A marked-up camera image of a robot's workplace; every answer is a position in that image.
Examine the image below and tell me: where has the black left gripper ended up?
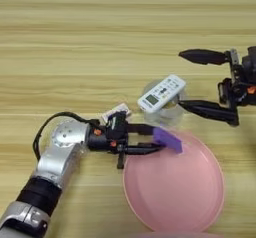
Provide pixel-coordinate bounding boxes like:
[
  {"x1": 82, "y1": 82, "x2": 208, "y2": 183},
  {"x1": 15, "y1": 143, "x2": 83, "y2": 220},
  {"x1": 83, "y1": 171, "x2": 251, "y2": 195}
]
[{"x1": 86, "y1": 123, "x2": 167, "y2": 170}]

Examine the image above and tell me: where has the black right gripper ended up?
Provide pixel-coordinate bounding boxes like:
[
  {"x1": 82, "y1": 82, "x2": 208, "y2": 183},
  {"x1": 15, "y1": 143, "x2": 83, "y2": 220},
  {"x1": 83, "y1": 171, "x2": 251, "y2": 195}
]
[{"x1": 178, "y1": 47, "x2": 256, "y2": 127}]

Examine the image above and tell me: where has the purple rectangular block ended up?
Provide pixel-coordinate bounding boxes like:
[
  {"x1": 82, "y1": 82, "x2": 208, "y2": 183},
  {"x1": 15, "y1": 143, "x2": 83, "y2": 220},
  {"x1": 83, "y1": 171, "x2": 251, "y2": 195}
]
[{"x1": 152, "y1": 126, "x2": 184, "y2": 155}]

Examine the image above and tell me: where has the white remote control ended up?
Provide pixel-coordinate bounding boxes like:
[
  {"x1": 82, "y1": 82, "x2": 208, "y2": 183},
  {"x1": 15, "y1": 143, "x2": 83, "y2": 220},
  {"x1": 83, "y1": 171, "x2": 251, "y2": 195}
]
[{"x1": 137, "y1": 74, "x2": 187, "y2": 114}]

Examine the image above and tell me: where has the pink round plate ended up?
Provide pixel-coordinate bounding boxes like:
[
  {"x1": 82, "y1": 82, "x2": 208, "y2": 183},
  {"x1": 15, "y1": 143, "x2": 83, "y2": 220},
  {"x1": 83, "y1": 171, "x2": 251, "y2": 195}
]
[{"x1": 122, "y1": 130, "x2": 225, "y2": 234}]

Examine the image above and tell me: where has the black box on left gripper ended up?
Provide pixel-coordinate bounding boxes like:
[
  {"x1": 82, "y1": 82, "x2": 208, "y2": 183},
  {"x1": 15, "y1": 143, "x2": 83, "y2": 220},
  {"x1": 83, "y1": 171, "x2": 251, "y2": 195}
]
[{"x1": 106, "y1": 111, "x2": 130, "y2": 140}]

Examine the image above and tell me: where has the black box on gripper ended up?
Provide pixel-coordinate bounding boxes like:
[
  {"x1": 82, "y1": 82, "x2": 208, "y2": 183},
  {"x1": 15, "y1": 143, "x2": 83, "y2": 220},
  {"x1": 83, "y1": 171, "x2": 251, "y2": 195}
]
[
  {"x1": 106, "y1": 111, "x2": 130, "y2": 140},
  {"x1": 242, "y1": 45, "x2": 256, "y2": 85}
]

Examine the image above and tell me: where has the clear plastic cup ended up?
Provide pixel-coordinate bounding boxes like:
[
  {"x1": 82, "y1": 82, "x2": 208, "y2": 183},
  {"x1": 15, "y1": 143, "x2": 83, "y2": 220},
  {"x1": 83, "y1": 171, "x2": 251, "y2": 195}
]
[{"x1": 143, "y1": 79, "x2": 186, "y2": 127}]

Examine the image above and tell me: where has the red and white small box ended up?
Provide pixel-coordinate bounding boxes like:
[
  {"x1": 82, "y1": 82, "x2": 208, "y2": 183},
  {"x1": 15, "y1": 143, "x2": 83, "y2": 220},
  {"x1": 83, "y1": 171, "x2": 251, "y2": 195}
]
[{"x1": 100, "y1": 102, "x2": 133, "y2": 125}]

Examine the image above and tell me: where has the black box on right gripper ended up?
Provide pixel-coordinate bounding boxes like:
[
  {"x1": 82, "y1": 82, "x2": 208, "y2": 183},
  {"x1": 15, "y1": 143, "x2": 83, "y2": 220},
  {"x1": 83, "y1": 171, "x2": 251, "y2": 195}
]
[{"x1": 242, "y1": 45, "x2": 256, "y2": 85}]

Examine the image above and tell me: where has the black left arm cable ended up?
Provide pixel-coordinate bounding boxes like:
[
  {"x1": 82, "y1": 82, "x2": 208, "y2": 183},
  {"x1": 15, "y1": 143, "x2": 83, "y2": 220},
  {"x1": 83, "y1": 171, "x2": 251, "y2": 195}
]
[{"x1": 32, "y1": 111, "x2": 101, "y2": 161}]

